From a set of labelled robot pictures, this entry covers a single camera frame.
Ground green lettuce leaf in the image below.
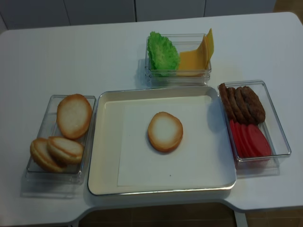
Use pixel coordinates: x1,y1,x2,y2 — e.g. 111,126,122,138
147,31,180,77

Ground clear lettuce cheese container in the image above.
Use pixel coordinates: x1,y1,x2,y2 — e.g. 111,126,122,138
145,34,212,87

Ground flat yellow cheese slice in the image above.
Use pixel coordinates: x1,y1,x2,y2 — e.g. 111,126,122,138
177,49,206,77

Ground upright yellow cheese slice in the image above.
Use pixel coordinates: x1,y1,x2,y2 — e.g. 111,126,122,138
197,28,214,70

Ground bun half on tray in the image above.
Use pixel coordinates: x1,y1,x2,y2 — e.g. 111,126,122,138
147,112,183,153

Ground white rectangular tray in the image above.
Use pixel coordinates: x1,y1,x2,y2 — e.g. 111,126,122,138
88,86,237,195

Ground leftmost brown meat patty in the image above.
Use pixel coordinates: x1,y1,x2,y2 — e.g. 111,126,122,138
219,83,237,122

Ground brown meat patty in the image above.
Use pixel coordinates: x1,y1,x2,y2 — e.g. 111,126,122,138
219,83,237,122
235,87,255,124
227,87,246,124
241,86,266,124

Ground large upright bun half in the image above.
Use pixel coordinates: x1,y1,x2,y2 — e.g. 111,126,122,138
56,94,92,140

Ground leftmost red tomato slice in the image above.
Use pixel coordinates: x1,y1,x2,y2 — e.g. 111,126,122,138
229,120,244,158

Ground front right bun half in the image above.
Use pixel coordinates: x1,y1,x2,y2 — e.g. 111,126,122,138
47,136,84,165

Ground clear bun container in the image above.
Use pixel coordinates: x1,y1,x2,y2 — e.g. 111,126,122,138
25,95,97,184

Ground front brown meat patty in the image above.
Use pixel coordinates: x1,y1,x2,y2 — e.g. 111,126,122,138
241,86,266,124

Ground clear patty tomato container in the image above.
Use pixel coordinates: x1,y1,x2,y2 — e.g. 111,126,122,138
217,80,292,169

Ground front left bun half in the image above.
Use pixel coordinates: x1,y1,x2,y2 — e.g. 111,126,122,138
30,138,67,173

